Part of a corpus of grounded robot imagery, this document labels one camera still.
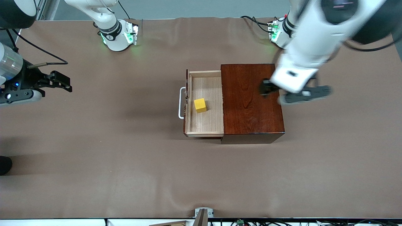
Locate yellow cube block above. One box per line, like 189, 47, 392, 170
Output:
194, 98, 208, 114

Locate dark wooden cabinet box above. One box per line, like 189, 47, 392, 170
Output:
221, 63, 285, 145

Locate black round object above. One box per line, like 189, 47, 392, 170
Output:
0, 156, 13, 176

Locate brown table mat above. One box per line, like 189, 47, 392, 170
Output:
0, 16, 402, 219

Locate brown wooden board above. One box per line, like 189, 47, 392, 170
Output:
149, 221, 187, 226

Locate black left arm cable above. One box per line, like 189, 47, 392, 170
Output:
342, 33, 396, 52

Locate black base cables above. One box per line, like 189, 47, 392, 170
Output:
240, 15, 277, 34

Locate aluminium frame profile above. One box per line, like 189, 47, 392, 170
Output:
16, 0, 60, 35

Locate thin black base cable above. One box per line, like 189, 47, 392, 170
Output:
118, 0, 131, 20

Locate metal bracket with brown post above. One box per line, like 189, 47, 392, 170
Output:
193, 207, 215, 226

